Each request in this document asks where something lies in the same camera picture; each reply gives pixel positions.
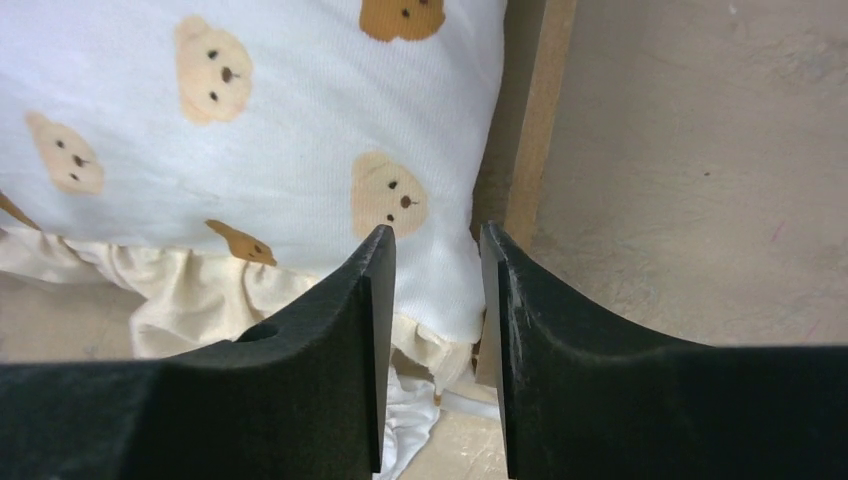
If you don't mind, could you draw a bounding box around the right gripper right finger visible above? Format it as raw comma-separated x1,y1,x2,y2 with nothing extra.
480,223,847,479

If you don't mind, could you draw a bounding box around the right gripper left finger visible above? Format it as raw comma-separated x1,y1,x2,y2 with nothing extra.
1,226,396,479

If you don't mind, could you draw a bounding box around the bear print white cushion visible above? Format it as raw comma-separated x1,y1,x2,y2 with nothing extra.
1,1,507,479

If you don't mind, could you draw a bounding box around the wooden pet bed frame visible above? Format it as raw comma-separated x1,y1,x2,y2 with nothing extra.
470,0,579,389

